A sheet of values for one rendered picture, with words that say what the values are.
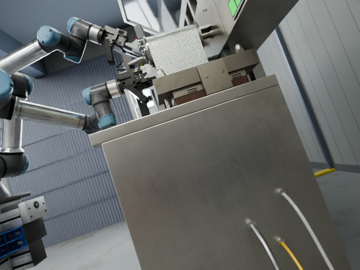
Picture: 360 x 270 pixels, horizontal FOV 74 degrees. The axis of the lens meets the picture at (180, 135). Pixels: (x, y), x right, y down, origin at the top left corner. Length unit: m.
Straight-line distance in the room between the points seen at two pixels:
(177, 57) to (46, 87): 4.04
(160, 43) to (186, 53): 0.13
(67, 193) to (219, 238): 4.03
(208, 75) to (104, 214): 3.87
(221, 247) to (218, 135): 0.35
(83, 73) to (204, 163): 4.14
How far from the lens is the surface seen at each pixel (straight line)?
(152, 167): 0.77
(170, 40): 1.16
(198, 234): 0.81
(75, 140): 4.59
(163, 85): 0.87
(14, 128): 1.45
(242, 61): 0.95
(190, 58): 1.13
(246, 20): 1.03
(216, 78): 0.88
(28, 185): 5.01
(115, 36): 1.20
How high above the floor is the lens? 0.74
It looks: 5 degrees up
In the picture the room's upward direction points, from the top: 19 degrees counter-clockwise
